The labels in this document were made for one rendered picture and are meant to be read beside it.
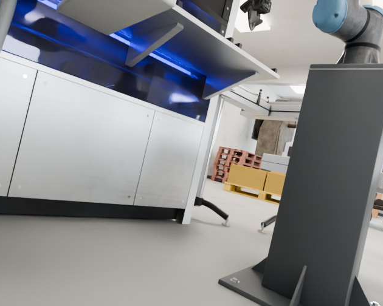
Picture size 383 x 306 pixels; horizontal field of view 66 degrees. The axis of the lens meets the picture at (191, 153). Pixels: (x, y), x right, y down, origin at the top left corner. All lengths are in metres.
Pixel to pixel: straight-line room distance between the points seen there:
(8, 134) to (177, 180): 0.85
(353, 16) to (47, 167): 1.22
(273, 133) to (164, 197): 6.43
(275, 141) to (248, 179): 3.26
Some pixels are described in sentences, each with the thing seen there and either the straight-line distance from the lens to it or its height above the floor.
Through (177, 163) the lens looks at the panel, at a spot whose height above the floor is 0.34.
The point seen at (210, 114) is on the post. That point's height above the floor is 0.66.
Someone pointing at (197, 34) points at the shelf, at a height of 0.86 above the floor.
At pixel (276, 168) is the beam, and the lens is 2.29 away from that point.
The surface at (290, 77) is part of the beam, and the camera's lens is 7.60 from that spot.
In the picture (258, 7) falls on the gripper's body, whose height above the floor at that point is 1.18.
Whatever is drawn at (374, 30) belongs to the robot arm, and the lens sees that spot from 1.22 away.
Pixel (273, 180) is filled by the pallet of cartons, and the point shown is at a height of 0.34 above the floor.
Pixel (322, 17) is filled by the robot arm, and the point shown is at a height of 0.92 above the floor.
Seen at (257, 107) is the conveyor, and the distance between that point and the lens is 2.27.
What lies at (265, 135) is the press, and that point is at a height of 1.41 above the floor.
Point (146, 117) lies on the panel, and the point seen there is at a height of 0.53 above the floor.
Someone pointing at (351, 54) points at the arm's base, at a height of 0.84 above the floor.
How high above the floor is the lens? 0.38
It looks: 1 degrees up
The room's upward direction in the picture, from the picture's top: 13 degrees clockwise
